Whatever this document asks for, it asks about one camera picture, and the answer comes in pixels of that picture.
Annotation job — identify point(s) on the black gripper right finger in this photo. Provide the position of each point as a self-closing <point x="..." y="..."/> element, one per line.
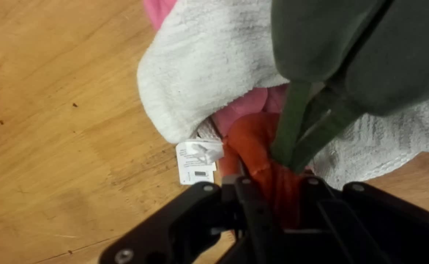
<point x="358" y="224"/>

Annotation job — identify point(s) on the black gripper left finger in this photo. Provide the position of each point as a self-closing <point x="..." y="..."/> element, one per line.
<point x="180" y="230"/>

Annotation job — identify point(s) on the hot pink cloth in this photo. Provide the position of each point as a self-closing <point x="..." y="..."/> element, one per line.
<point x="209" y="60"/>

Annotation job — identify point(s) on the green and orange plush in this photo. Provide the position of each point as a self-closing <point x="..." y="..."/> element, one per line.
<point x="342" y="59"/>

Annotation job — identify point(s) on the white towel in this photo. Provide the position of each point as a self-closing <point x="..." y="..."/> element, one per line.
<point x="369" y="148"/>

